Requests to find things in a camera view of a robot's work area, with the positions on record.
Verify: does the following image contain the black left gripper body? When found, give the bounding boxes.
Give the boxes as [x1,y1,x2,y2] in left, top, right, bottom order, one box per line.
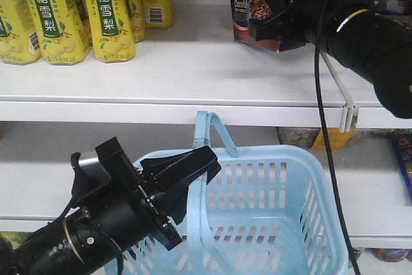
[71,138,182,251]

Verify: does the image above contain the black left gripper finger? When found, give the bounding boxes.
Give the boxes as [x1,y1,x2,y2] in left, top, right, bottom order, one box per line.
[140,146,221,224]

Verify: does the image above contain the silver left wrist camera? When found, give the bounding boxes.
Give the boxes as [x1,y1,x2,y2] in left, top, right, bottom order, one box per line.
[71,151,110,182]

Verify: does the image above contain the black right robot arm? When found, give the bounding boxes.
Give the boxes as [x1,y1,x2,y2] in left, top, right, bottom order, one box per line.
[249,0,411,119]

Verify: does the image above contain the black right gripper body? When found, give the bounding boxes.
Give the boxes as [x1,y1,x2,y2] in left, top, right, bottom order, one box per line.
[248,0,377,53]

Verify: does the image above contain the white store shelving unit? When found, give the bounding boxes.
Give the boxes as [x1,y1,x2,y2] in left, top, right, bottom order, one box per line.
[1,0,411,248]

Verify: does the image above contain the yellow pear drink bottle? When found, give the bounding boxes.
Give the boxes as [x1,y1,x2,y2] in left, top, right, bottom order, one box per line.
[27,0,89,65]

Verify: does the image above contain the light blue shopping basket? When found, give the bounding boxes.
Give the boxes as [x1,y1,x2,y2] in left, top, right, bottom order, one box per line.
[124,111,348,274]

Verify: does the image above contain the clear plastic cookie tub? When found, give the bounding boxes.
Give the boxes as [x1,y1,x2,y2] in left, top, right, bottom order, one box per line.
[277,126,397,150]

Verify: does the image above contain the blue snack bag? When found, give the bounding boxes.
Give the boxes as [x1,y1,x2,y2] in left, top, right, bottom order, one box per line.
[391,134,411,199]

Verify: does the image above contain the far left pear bottle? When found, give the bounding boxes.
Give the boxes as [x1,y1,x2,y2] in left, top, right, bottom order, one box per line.
[1,0,41,65]

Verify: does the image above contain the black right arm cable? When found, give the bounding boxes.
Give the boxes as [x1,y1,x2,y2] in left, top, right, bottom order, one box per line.
[314,0,362,275]

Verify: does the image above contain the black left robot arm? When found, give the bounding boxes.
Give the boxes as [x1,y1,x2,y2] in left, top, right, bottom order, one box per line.
[1,138,221,274]

